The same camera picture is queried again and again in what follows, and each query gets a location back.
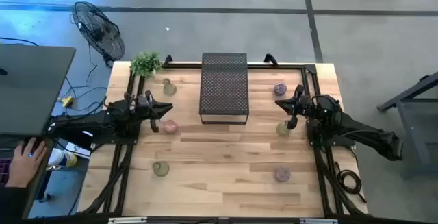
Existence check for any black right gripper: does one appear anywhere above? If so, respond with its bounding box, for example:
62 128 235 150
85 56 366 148
275 84 314 130

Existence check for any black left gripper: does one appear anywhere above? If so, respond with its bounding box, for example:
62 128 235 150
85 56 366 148
136 90 174 133

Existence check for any pink candle jar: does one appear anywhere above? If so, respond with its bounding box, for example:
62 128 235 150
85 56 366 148
162 119 179 135

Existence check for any purple patterned candle jar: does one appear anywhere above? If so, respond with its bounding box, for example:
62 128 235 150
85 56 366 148
272 82 287 97
273 166 292 183

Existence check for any clear glass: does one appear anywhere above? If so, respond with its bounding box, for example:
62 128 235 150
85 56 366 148
162 77 178 97

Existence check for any person's forearm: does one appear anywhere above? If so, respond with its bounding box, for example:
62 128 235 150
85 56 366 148
0 185 29 224

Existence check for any black perforated metal shelf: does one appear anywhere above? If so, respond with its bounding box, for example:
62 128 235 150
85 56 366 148
198 52 250 125

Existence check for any small green potted plant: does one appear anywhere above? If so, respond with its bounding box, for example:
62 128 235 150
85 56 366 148
129 51 162 78

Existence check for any white box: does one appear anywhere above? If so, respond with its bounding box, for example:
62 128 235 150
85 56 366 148
64 140 92 159

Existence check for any black floor fan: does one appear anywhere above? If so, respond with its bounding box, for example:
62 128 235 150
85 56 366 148
70 1 126 68

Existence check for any white and yellow bottle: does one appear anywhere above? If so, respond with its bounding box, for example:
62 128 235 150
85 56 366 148
47 147 78 170

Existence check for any grey metal cart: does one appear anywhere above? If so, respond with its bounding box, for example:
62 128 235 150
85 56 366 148
377 71 438 180

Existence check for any grey laptop lid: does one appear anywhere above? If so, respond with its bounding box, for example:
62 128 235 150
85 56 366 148
0 45 77 136

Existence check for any black computer mouse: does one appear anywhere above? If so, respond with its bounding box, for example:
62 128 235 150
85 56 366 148
21 137 45 160

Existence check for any dark desk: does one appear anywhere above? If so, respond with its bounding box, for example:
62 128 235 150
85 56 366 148
0 134 57 220

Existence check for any person's hand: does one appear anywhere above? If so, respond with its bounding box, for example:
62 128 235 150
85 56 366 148
5 137 48 189

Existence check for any black keyboard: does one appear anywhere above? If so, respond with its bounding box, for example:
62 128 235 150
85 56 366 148
0 148 13 186

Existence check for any black aluminium table frame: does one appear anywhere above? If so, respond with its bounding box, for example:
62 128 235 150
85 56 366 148
78 61 369 224

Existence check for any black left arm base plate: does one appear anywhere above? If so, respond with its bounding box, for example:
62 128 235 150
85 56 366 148
90 131 140 146

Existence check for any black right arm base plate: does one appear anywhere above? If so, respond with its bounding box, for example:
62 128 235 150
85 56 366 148
307 119 357 149

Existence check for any black floor cable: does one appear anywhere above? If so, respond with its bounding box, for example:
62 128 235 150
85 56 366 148
56 40 109 119

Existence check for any coiled black cable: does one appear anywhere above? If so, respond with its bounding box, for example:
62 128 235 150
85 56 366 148
334 160 367 204

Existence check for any silver metal bracket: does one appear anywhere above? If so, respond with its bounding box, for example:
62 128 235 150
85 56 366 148
299 218 339 224
108 216 148 224

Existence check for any thin black cable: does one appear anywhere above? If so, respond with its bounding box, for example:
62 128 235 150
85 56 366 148
0 36 39 47

